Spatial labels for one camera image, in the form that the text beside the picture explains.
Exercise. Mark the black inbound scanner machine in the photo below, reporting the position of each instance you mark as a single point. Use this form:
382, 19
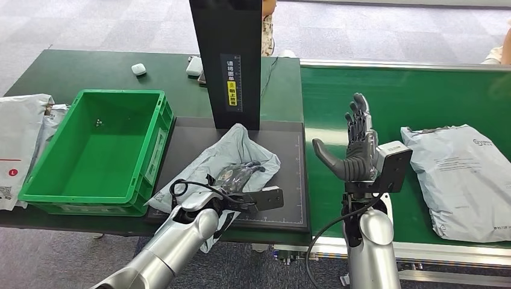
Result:
279, 167

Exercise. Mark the grey mailer with brown label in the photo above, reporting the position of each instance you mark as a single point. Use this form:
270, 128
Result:
50, 123

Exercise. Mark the person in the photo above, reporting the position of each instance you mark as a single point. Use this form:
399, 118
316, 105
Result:
499, 54
267, 32

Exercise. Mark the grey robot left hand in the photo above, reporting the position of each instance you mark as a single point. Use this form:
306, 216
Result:
233, 179

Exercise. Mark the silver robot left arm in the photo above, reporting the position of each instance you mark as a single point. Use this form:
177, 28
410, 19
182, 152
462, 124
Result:
175, 243

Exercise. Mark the dark green table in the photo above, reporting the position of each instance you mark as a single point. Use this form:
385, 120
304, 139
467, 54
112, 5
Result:
100, 68

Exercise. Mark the white power adapter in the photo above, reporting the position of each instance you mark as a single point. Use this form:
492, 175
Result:
194, 66

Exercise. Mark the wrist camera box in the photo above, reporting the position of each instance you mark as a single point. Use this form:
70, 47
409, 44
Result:
269, 198
393, 167

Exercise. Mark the white earbuds case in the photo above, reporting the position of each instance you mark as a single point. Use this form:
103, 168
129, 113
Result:
138, 69

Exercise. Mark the green plastic crate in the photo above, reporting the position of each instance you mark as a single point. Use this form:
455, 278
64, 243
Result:
92, 151

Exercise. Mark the large grey poly mailer package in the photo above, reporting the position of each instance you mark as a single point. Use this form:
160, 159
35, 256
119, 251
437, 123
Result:
467, 179

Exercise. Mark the yellow and black ruler label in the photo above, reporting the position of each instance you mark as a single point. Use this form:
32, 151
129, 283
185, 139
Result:
232, 83

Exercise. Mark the white mailer with red mark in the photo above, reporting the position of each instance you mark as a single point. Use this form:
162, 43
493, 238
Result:
16, 131

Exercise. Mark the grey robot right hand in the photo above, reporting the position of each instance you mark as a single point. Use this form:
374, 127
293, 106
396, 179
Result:
359, 163

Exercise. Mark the wiring terminal block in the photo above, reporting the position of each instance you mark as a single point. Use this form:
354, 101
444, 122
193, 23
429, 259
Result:
293, 258

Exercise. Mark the small metal bits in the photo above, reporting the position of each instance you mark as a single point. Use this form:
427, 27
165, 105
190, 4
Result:
98, 123

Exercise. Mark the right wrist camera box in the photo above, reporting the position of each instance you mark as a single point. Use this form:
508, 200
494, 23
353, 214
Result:
393, 167

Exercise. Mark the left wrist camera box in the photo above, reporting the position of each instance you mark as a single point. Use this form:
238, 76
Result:
269, 198

